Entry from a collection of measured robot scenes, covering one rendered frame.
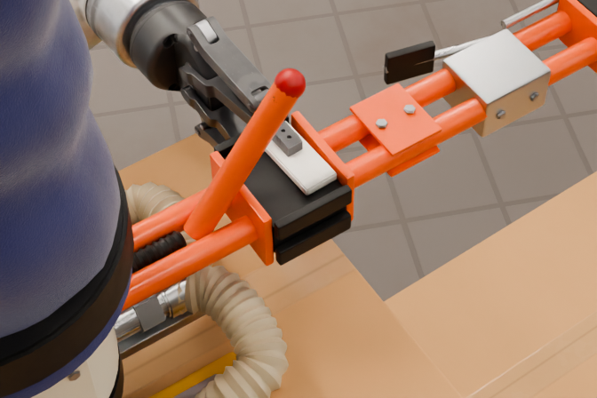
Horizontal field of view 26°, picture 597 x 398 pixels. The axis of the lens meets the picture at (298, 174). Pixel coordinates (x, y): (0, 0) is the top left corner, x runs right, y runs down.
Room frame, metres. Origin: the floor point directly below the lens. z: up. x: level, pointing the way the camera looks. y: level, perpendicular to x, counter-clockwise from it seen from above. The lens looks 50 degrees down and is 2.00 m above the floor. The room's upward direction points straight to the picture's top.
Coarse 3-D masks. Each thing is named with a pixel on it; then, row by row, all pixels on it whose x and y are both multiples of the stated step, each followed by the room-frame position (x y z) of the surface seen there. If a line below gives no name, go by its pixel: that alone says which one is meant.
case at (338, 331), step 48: (192, 144) 0.81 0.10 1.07; (192, 192) 0.75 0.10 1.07; (288, 288) 0.65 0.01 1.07; (336, 288) 0.64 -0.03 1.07; (192, 336) 0.60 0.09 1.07; (288, 336) 0.60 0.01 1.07; (336, 336) 0.60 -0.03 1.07; (384, 336) 0.60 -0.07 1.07; (144, 384) 0.55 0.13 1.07; (288, 384) 0.55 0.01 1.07; (336, 384) 0.55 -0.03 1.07; (384, 384) 0.55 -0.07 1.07; (432, 384) 0.55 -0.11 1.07
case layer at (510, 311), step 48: (576, 192) 1.18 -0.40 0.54; (528, 240) 1.09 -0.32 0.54; (576, 240) 1.09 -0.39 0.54; (432, 288) 1.01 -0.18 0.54; (480, 288) 1.01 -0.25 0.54; (528, 288) 1.01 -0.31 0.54; (576, 288) 1.01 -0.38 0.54; (432, 336) 0.93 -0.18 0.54; (480, 336) 0.93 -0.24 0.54; (528, 336) 0.93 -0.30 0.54; (576, 336) 0.93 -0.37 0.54; (480, 384) 0.86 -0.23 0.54; (528, 384) 0.86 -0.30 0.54; (576, 384) 0.86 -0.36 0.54
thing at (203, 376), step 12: (216, 360) 0.56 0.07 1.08; (228, 360) 0.56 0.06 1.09; (204, 372) 0.55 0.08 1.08; (216, 372) 0.55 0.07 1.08; (180, 384) 0.54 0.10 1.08; (192, 384) 0.54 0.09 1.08; (204, 384) 0.54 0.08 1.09; (156, 396) 0.53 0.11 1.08; (168, 396) 0.53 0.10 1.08; (180, 396) 0.53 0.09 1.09; (192, 396) 0.53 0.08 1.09
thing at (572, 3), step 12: (564, 0) 0.84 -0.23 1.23; (576, 0) 0.84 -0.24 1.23; (588, 0) 0.84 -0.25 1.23; (576, 12) 0.83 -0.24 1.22; (588, 12) 0.82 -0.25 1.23; (576, 24) 0.83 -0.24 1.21; (588, 24) 0.81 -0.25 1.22; (564, 36) 0.83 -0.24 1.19; (576, 36) 0.82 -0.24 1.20; (588, 36) 0.81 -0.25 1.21
